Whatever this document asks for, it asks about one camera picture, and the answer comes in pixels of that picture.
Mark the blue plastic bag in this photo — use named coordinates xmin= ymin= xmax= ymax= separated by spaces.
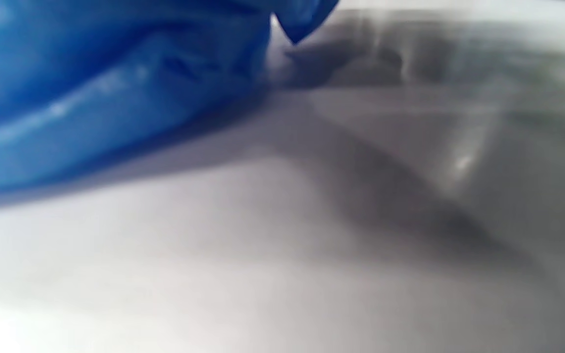
xmin=0 ymin=0 xmax=340 ymax=198

